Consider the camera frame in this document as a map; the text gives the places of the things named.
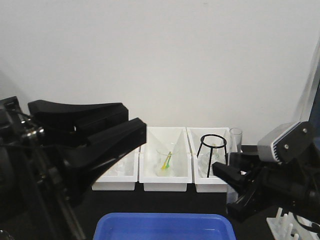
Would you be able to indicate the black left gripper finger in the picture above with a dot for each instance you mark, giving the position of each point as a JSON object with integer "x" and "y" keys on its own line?
{"x": 80, "y": 167}

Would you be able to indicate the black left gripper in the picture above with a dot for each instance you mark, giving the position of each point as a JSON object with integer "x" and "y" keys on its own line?
{"x": 29, "y": 182}

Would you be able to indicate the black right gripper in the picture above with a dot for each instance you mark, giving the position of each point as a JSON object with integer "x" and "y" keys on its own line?
{"x": 284, "y": 171}

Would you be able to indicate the clear glass test tube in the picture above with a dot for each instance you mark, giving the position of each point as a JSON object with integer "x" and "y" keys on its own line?
{"x": 235, "y": 136}

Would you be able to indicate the white test tube rack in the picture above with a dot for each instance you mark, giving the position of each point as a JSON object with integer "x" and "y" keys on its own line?
{"x": 284, "y": 226}

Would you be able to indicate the grey pegboard drying rack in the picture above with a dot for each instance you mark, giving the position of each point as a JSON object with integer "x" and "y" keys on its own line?
{"x": 311, "y": 103}

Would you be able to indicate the black metal tripod stand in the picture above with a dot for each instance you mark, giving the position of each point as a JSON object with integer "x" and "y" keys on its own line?
{"x": 213, "y": 141}

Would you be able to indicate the left white storage bin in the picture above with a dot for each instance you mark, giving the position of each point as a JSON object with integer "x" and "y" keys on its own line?
{"x": 119, "y": 183}

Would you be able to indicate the white storage bin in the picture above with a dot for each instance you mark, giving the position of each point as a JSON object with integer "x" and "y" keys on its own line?
{"x": 156, "y": 137}
{"x": 119, "y": 183}
{"x": 213, "y": 184}

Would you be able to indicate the small glassware in left bin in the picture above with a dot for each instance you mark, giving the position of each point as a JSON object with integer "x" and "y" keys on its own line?
{"x": 124, "y": 167}

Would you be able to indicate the glass flask in bin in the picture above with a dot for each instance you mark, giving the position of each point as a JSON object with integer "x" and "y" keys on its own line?
{"x": 206, "y": 154}

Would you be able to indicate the right white storage bin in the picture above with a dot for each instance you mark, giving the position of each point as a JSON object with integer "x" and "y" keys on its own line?
{"x": 213, "y": 184}

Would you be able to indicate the blue plastic tray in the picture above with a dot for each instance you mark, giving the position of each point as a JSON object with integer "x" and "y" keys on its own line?
{"x": 163, "y": 226}

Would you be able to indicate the green plastic spatula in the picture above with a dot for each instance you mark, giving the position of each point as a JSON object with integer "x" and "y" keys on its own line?
{"x": 167, "y": 165}

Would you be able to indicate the yellow plastic spatula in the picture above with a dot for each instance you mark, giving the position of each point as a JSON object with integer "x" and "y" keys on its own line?
{"x": 163, "y": 166}

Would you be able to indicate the middle white storage bin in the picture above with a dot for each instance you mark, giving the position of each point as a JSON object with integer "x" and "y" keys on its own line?
{"x": 156, "y": 137}

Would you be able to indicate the glass beaker in middle bin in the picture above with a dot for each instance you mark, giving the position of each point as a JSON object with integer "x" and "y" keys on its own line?
{"x": 161, "y": 153}

